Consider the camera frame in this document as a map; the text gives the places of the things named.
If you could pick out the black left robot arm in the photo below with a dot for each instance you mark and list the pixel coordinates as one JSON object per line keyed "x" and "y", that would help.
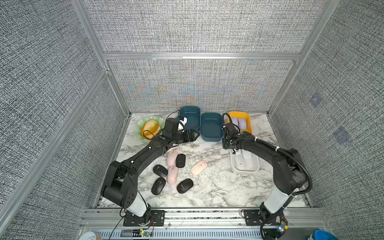
{"x": 121, "y": 182}

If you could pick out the teal storage box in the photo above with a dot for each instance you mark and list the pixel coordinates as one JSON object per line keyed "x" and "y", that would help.
{"x": 193, "y": 115}
{"x": 211, "y": 127}

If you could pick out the black mouse centre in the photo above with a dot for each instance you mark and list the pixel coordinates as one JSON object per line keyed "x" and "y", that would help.
{"x": 181, "y": 161}

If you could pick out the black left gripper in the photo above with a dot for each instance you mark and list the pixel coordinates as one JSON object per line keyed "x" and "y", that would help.
{"x": 187, "y": 139}

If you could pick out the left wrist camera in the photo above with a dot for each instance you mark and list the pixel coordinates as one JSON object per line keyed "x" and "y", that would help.
{"x": 182, "y": 123}

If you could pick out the white storage box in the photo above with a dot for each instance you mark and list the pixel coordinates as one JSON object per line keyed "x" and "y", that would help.
{"x": 252, "y": 165}

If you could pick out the purple mouse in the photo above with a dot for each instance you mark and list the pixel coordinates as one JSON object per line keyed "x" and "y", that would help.
{"x": 235, "y": 121}
{"x": 242, "y": 123}

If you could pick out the blue round object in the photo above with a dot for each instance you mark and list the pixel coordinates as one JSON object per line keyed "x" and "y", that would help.
{"x": 321, "y": 235}

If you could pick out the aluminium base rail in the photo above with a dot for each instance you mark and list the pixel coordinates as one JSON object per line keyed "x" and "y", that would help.
{"x": 173, "y": 224}

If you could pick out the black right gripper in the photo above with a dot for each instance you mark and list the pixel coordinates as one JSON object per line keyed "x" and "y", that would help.
{"x": 223, "y": 144}

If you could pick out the black mouse lower left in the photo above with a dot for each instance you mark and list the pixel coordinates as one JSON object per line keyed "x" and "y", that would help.
{"x": 158, "y": 186}

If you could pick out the white mouse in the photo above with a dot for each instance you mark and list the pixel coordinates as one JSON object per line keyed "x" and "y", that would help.
{"x": 246, "y": 154}
{"x": 240, "y": 163}

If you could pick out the pink mouse top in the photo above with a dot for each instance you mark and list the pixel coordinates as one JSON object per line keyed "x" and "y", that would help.
{"x": 173, "y": 149}

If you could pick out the yellow storage box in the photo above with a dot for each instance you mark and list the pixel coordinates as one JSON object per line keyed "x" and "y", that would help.
{"x": 244, "y": 115}

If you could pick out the black mouse lower right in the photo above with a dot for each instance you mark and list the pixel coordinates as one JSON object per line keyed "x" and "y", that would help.
{"x": 185, "y": 185}

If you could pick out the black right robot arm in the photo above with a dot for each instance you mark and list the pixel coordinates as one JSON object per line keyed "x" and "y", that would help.
{"x": 290, "y": 176}

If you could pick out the black mouse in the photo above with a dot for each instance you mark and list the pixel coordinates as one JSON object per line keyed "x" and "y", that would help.
{"x": 160, "y": 170}
{"x": 158, "y": 186}
{"x": 181, "y": 161}
{"x": 185, "y": 185}

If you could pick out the white round object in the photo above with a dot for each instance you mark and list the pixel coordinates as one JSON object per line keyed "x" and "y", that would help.
{"x": 88, "y": 236}

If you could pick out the green wavy plate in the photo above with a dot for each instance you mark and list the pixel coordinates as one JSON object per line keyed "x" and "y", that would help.
{"x": 142, "y": 121}

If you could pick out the peach pink mouse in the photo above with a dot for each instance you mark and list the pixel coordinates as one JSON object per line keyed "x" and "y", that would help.
{"x": 199, "y": 167}

